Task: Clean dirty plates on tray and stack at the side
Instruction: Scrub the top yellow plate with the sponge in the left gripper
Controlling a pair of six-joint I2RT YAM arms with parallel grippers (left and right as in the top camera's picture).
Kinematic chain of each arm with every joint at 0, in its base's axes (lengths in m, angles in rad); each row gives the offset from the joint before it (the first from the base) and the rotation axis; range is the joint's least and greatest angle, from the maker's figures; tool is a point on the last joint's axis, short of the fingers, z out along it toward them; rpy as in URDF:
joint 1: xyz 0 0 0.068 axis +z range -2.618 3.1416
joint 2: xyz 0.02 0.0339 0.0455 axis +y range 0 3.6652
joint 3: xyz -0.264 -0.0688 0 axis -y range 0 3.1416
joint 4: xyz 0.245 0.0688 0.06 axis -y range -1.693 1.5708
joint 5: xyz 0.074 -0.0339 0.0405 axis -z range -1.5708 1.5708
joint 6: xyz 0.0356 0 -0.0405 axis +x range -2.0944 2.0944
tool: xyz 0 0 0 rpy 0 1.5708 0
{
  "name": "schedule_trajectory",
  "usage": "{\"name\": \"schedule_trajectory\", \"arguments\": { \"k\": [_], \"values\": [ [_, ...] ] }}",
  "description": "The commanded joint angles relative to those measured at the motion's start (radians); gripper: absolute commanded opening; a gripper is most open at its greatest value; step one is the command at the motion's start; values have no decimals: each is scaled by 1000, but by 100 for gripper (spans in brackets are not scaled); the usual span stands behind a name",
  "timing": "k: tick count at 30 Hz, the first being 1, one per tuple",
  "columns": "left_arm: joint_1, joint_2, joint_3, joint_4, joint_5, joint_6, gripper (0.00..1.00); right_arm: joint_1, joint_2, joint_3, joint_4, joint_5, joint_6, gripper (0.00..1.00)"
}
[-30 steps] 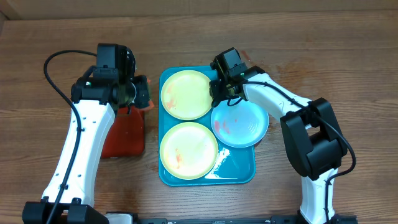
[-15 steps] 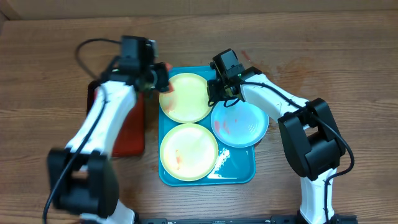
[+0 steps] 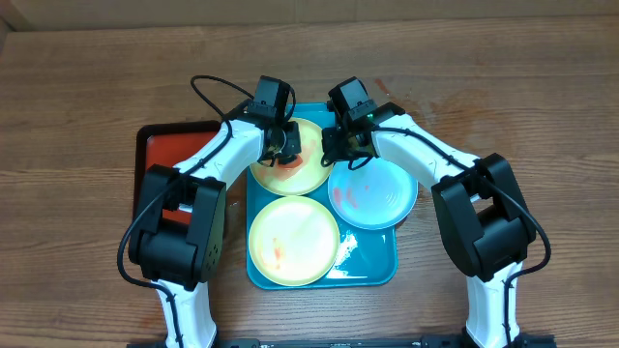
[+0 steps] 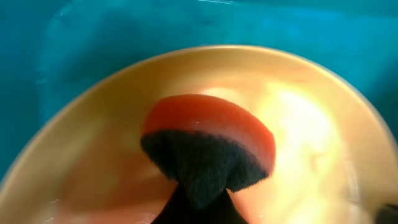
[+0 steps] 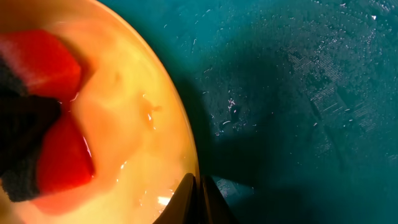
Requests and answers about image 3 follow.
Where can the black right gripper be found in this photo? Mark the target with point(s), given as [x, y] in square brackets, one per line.
[334, 143]

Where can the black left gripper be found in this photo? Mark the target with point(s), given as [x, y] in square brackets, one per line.
[293, 140]

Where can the orange sponge with dark scourer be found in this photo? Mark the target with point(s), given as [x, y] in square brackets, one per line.
[290, 162]

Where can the yellow plate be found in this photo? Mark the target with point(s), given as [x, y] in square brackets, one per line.
[301, 176]
[294, 241]

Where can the light blue plate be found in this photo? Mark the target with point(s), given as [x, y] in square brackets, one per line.
[376, 196]

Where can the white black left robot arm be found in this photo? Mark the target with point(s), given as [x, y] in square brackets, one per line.
[174, 242]

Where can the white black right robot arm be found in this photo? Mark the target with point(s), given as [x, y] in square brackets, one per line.
[484, 223]

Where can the red tray with black rim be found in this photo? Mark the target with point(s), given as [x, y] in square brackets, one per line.
[168, 144]

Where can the teal plastic tray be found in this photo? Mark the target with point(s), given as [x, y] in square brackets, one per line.
[365, 258]

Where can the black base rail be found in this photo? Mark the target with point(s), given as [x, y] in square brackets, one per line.
[427, 341]

